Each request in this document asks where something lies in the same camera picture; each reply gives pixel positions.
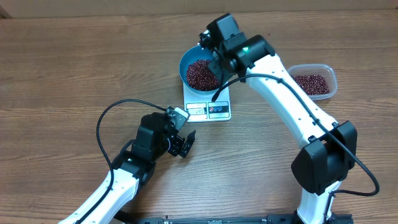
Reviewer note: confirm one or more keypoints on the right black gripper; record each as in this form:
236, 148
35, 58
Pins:
216, 66

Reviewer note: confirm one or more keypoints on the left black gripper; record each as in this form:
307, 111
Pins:
175, 146

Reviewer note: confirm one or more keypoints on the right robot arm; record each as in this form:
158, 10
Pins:
327, 148

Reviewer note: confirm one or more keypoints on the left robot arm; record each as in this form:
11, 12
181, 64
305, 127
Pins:
135, 165

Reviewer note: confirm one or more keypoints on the beans in blue bowl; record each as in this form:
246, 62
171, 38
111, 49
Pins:
199, 76

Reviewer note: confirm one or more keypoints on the white digital kitchen scale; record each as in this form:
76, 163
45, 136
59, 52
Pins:
201, 108

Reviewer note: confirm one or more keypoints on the blue bowl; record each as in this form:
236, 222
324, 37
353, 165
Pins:
195, 53

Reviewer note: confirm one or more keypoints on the red adzuki beans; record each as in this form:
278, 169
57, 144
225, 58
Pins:
312, 84

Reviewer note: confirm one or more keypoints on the clear plastic container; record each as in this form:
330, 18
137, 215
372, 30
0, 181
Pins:
317, 69

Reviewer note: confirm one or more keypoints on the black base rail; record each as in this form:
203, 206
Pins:
269, 219

